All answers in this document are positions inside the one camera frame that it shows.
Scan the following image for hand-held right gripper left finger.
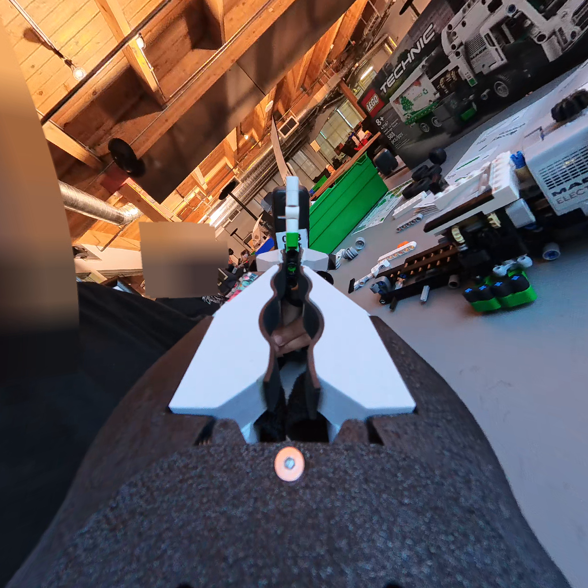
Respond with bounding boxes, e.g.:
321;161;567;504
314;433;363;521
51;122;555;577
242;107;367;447
168;264;288;444

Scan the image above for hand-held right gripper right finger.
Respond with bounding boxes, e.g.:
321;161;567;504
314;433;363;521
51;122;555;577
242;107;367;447
300;266;417;439

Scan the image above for white and green lego assembly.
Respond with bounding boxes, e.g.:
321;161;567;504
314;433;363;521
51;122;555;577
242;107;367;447
284;176;305;291

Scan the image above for scattered small lego pieces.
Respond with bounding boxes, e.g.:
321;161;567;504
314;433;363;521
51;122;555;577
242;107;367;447
333;236;382;295

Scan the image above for white and orange lego beam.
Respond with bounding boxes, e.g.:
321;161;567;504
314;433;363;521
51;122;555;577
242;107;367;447
373;240;420;277

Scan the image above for long white lego beam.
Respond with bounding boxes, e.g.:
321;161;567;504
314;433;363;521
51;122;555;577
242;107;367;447
392;201;433;220

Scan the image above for green lego wheel assembly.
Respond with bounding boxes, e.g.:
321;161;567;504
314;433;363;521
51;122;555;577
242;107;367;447
462;269;538;314

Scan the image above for black lego set box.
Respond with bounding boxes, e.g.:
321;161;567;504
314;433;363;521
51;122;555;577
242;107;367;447
357;0;588;170

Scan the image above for white lego truck model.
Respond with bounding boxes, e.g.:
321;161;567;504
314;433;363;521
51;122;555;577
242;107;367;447
424;132;588;278

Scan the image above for person's left hand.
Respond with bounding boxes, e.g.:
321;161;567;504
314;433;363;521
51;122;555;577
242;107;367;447
271;327;313;357

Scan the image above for colourful patterned cloth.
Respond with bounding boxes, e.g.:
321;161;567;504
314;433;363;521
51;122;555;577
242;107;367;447
220;270;262;297

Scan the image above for green plastic bin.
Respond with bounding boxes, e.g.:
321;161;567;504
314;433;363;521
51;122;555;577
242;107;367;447
309;154;389;251

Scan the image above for black round container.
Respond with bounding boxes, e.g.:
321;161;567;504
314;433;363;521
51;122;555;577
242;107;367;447
373;149;397;178

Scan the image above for cluster of black tyres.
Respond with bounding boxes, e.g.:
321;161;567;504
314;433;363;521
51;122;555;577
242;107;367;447
403;164;444;199

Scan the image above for black round ceiling fixture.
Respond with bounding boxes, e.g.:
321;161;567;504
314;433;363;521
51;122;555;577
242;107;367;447
108;138;147;178

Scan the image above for open instruction booklet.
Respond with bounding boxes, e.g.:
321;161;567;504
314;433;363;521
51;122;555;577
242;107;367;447
448;108;557;183

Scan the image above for black tyre on truck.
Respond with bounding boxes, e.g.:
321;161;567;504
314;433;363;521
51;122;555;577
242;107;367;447
551;94;588;123

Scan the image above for black lego beam frame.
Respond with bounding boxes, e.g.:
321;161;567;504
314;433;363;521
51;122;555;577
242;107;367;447
371;241;466;305

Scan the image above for silver air duct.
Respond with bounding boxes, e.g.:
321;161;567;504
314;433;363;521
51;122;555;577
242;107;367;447
59;180;144;227

